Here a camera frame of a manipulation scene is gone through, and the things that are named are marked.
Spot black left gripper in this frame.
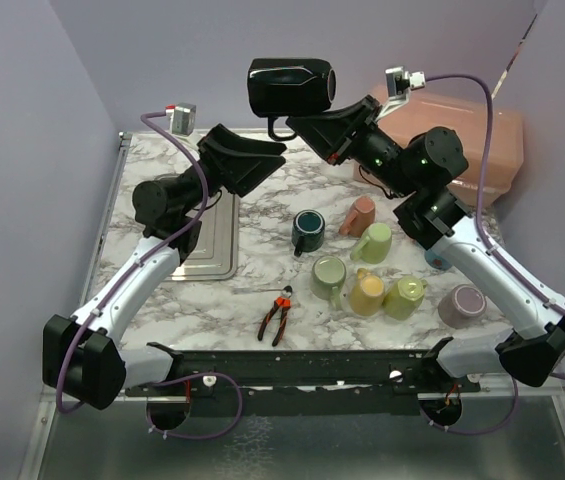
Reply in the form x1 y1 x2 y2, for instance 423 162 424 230
175 123 285 217

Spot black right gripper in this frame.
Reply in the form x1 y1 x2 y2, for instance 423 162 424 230
288 95 418 199

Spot black mug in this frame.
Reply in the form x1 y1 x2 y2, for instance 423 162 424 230
247 58 336 142

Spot pink terracotta mug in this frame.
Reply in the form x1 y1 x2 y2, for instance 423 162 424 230
338 196 376 238

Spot dark teal mug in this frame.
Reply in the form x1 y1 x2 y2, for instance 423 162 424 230
291 209 325 257

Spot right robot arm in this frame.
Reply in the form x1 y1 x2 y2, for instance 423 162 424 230
286 96 565 391

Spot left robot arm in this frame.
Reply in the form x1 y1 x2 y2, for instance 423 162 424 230
42 125 286 410

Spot light green mug lying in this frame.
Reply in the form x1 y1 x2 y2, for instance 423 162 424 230
350 222 392 264

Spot sage green mug upright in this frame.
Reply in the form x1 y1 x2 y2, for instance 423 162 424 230
310 256 347 309

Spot yellow mug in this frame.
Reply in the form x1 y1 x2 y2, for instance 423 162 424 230
348 268 385 317

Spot pink and blue mug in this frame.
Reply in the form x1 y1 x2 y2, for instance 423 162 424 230
424 249 452 271

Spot lime green faceted mug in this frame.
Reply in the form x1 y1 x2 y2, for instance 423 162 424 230
383 275 428 321

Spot mauve purple mug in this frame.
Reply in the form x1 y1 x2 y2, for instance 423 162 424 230
437 284 487 329

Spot pink plastic storage box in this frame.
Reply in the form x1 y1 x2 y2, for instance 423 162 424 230
378 90 524 207

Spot steel tray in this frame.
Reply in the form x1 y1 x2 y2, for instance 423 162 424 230
168 190 240 282

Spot orange black pliers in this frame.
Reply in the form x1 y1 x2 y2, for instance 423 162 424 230
256 284 295 348

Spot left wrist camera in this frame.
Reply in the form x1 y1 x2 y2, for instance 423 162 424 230
165 103 197 137

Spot clear handle screwdriver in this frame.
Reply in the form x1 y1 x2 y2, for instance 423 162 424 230
232 286 284 295

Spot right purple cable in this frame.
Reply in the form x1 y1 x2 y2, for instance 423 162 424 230
421 73 565 436

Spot purple cable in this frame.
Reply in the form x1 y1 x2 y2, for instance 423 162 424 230
54 111 244 441
421 73 565 436

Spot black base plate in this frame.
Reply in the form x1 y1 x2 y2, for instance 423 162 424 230
125 350 480 417

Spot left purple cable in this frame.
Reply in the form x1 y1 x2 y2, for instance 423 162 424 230
54 111 244 441

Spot aluminium rail frame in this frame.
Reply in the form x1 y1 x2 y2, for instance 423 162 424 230
478 374 565 397

